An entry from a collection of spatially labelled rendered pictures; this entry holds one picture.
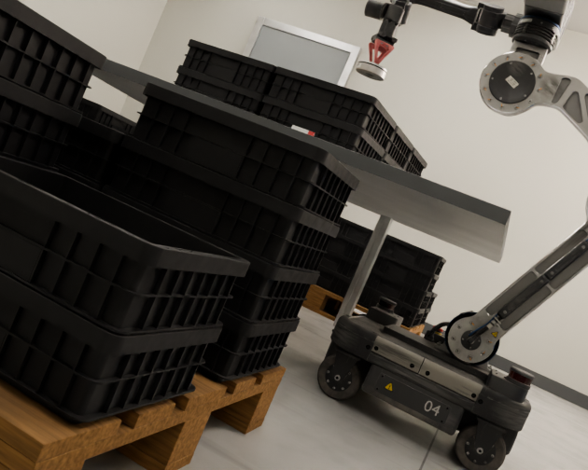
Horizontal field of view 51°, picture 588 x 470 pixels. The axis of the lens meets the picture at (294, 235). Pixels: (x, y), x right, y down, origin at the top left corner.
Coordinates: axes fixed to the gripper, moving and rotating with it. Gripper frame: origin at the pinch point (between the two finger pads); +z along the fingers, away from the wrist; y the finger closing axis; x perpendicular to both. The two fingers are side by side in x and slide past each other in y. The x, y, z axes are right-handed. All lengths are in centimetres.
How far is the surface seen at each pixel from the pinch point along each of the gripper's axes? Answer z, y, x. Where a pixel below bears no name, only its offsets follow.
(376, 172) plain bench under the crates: 37, 45, 1
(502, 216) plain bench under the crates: 36, 63, 31
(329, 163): 43, 100, -25
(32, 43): 45, 104, -77
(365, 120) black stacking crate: 20.3, 9.4, 2.3
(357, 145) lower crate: 28.8, 8.2, 3.3
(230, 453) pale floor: 101, 96, -21
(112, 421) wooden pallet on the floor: 85, 133, -46
